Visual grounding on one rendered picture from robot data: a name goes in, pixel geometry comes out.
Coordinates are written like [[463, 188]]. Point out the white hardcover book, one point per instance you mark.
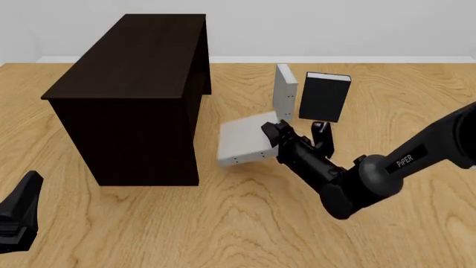
[[241, 139], [284, 95]]

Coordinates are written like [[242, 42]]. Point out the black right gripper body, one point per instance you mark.
[[288, 136]]

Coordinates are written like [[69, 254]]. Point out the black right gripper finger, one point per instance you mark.
[[269, 133]]

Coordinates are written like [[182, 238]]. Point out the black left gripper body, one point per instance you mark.
[[16, 237]]

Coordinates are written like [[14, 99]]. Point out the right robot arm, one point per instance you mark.
[[375, 173]]

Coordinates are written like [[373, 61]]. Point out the dark brown wooden cabinet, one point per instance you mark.
[[126, 92]]

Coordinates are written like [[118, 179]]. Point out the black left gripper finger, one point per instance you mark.
[[23, 198]]

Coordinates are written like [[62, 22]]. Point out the black hardcover book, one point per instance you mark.
[[323, 97]]

